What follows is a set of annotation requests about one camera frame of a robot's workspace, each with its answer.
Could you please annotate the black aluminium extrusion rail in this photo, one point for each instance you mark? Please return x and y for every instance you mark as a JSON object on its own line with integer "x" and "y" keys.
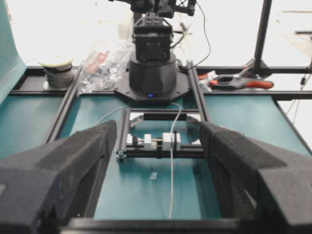
{"x": 197, "y": 91}
{"x": 62, "y": 113}

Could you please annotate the white clamp block fixture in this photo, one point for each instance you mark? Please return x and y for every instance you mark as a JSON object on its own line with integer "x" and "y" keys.
{"x": 166, "y": 142}

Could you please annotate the white wire spool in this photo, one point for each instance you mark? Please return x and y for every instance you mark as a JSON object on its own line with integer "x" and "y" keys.
{"x": 58, "y": 72}

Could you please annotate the black vertical stand pole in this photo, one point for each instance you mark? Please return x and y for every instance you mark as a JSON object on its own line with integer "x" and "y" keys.
{"x": 254, "y": 65}

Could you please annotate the clear plastic parts bag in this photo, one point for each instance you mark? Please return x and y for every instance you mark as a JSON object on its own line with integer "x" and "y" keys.
{"x": 105, "y": 65}

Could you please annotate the orange black spring clamp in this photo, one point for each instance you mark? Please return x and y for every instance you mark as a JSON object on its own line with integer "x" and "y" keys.
{"x": 233, "y": 81}

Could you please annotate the small black extrusion frame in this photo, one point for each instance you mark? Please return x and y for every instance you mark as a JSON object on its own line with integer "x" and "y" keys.
{"x": 132, "y": 117}

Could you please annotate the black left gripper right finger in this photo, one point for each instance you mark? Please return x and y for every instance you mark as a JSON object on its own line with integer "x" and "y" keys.
{"x": 261, "y": 188}

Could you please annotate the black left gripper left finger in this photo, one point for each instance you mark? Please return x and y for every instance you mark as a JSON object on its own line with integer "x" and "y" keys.
{"x": 41, "y": 183}

